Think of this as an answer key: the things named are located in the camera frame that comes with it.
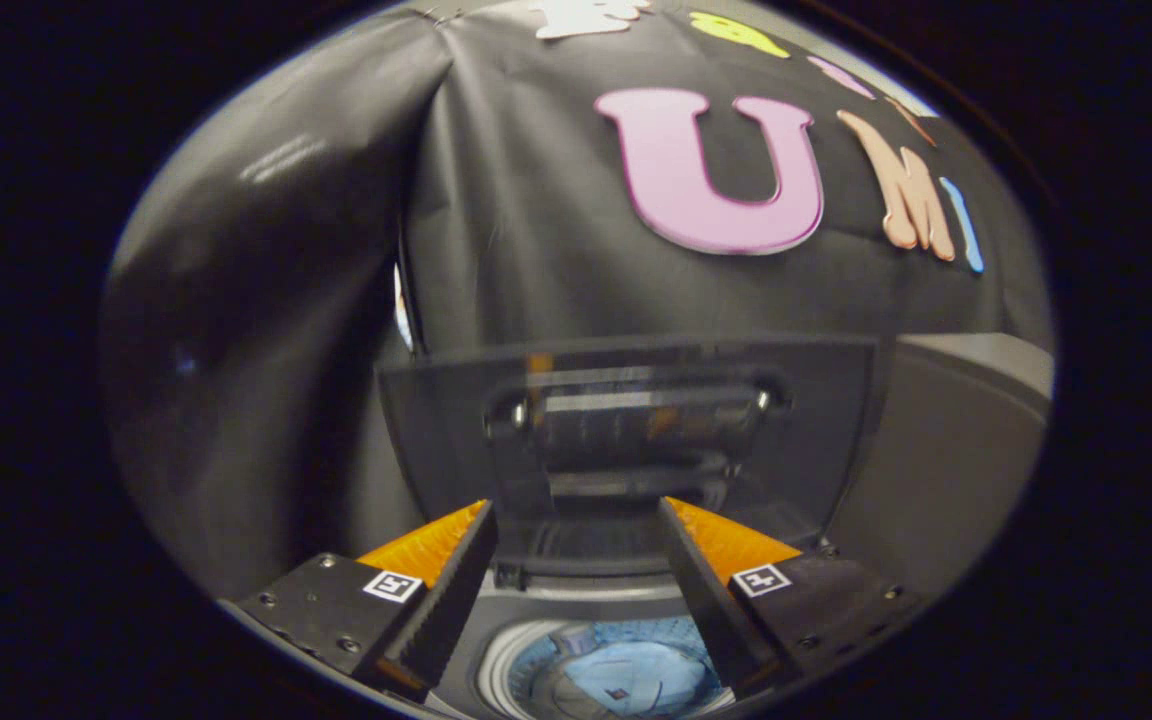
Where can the light blue garment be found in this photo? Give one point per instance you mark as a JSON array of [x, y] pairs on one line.
[[626, 670]]

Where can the beige cabinet with grey top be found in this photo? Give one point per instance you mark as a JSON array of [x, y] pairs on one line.
[[936, 450]]

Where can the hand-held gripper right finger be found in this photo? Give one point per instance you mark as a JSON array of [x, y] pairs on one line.
[[701, 600]]

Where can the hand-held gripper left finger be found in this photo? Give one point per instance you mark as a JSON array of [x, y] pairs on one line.
[[456, 600]]

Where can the black backdrop cloth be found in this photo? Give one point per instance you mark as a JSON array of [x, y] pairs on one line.
[[536, 220]]

